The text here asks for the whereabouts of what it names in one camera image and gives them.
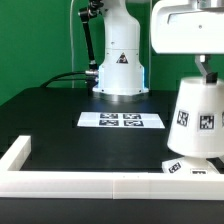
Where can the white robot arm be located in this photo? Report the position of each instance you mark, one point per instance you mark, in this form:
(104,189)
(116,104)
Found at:
(121,73)

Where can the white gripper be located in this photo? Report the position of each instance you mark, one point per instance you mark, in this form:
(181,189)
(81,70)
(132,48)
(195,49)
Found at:
(190,27)

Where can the white lamp base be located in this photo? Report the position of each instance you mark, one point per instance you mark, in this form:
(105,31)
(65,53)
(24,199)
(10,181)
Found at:
(190,166)

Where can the white marker sheet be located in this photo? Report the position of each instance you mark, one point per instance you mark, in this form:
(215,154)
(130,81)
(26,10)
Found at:
(120,120)

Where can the white frame wall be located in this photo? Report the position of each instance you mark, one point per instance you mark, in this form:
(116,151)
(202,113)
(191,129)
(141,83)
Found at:
(14,182)

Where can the white lamp shade cone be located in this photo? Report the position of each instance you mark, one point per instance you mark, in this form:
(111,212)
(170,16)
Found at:
(197,128)

